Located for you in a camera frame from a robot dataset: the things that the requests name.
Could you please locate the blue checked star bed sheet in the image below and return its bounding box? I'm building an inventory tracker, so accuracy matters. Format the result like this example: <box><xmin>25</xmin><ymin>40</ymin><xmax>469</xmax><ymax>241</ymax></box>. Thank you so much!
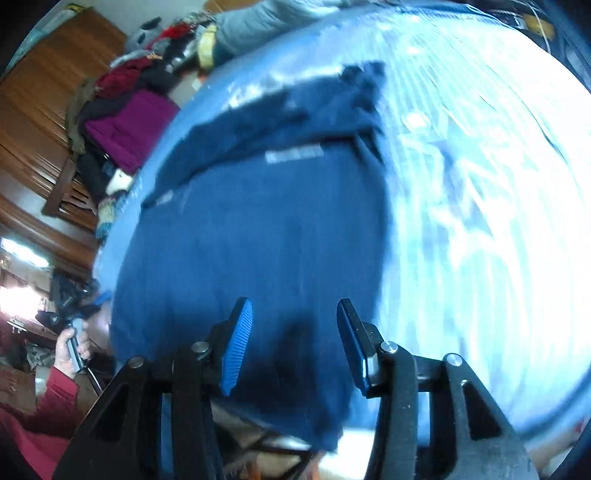
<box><xmin>95</xmin><ymin>0</ymin><xmax>591</xmax><ymax>457</ymax></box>

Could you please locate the person's left hand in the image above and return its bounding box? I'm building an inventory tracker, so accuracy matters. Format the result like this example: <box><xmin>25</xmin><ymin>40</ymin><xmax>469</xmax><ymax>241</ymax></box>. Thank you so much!
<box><xmin>53</xmin><ymin>323</ymin><xmax>93</xmax><ymax>377</ymax></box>

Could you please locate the navy and grey garment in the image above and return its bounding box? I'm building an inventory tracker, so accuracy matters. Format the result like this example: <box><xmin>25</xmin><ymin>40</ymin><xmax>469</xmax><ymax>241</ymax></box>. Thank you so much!
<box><xmin>108</xmin><ymin>62</ymin><xmax>393</xmax><ymax>453</ymax></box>

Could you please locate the yellow strap cloth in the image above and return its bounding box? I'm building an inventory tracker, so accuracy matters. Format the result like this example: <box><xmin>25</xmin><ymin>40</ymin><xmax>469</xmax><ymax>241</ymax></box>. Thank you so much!
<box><xmin>196</xmin><ymin>25</ymin><xmax>219</xmax><ymax>71</ymax></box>

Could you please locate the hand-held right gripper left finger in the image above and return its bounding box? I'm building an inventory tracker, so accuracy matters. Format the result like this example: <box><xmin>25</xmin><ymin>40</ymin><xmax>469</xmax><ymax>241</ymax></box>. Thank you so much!
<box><xmin>52</xmin><ymin>298</ymin><xmax>254</xmax><ymax>480</ymax></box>

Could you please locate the brown wooden wardrobe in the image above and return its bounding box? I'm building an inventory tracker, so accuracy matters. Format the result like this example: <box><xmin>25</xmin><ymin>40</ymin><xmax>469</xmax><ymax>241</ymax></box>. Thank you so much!
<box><xmin>0</xmin><ymin>7</ymin><xmax>130</xmax><ymax>278</ymax></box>

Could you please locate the pile of mixed clothes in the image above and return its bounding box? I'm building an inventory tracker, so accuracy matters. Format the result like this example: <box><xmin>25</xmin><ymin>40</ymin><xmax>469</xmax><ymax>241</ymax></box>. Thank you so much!
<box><xmin>65</xmin><ymin>14</ymin><xmax>218</xmax><ymax>241</ymax></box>

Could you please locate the person's left forearm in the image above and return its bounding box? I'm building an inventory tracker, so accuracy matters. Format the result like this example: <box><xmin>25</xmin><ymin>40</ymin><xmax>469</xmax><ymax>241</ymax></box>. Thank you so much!
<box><xmin>0</xmin><ymin>367</ymin><xmax>81</xmax><ymax>480</ymax></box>

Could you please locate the grey rolled duvet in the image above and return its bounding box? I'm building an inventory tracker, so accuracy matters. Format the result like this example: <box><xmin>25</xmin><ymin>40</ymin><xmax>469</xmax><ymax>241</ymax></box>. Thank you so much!
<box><xmin>212</xmin><ymin>0</ymin><xmax>352</xmax><ymax>65</ymax></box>

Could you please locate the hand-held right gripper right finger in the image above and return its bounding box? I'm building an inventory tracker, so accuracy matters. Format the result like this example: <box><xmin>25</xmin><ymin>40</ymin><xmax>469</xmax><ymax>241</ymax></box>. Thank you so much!
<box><xmin>336</xmin><ymin>298</ymin><xmax>540</xmax><ymax>480</ymax></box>

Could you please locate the purple garment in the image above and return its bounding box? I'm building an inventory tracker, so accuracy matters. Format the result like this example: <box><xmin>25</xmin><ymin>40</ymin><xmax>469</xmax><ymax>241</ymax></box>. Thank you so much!
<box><xmin>83</xmin><ymin>90</ymin><xmax>181</xmax><ymax>174</ymax></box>

